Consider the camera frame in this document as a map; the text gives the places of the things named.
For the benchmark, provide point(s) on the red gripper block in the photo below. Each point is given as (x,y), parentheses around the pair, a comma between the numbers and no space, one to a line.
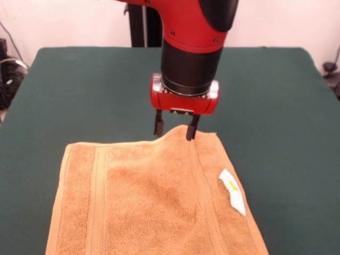
(183,103)

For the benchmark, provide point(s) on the tan terry towel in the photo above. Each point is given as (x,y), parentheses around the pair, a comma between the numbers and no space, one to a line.
(146,199)

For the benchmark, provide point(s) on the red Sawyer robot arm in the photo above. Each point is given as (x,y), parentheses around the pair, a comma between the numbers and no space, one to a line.
(196,40)

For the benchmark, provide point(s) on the dark green table cloth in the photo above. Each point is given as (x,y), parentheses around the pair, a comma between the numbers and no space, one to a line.
(66,93)

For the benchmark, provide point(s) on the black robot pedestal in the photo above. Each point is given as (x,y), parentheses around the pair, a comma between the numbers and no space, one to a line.
(143,26)

